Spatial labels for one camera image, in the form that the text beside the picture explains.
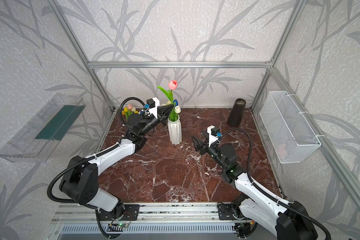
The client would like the white ribbed ceramic vase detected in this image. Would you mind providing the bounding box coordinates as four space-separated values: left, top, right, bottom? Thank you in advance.
168 118 182 145

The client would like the pink tulip flower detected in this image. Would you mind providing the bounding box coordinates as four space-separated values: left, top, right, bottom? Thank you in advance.
157 80 178 106

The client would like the bundle of tulips with band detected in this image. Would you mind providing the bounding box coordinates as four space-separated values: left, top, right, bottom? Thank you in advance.
122 104 140 120

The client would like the black cylindrical vase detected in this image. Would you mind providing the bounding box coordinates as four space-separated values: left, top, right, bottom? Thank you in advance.
227 99 246 127

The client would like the white tulip flower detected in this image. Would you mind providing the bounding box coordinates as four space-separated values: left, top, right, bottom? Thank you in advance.
172 106 181 122

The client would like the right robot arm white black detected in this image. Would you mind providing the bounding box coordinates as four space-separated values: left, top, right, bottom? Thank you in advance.
192 126 332 240

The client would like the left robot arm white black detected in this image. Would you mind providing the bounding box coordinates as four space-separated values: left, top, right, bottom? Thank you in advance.
47 98 175 218

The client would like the green circuit board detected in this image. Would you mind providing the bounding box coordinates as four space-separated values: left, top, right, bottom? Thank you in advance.
109 223 130 229

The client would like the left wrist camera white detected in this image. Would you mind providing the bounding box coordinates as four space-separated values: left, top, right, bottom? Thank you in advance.
141 98 160 118

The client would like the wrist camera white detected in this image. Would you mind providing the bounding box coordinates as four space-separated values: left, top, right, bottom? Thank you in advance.
207 126 222 148
141 98 160 118

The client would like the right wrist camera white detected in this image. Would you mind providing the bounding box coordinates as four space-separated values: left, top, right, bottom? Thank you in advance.
207 126 222 148

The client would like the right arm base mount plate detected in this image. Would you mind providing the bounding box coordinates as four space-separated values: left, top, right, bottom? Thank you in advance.
217 202 244 221

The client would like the aluminium frame front rail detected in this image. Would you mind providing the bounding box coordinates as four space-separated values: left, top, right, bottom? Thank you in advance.
52 202 251 224

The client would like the aluminium frame back crossbar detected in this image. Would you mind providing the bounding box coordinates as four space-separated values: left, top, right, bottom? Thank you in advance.
87 62 271 69

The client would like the white wire mesh basket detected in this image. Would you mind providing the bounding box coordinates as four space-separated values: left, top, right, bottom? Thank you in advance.
260 91 322 164

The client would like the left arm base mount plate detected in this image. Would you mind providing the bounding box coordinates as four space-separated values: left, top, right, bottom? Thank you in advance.
98 204 140 222

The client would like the clear plastic wall tray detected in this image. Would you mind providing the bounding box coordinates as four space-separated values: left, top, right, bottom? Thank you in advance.
0 94 86 163

